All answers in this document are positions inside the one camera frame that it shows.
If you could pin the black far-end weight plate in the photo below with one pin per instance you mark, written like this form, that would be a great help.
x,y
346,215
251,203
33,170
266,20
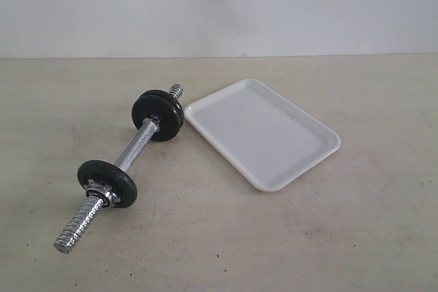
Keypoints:
x,y
164,112

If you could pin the black near-end weight plate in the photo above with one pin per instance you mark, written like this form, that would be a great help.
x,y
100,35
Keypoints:
x,y
108,174

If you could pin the chrome dumbbell bar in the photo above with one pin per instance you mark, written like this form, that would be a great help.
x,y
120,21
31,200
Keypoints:
x,y
72,233

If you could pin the white plastic tray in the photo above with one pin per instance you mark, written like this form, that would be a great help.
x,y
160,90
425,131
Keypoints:
x,y
265,137

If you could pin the chrome collar nut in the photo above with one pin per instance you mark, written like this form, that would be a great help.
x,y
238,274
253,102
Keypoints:
x,y
103,191

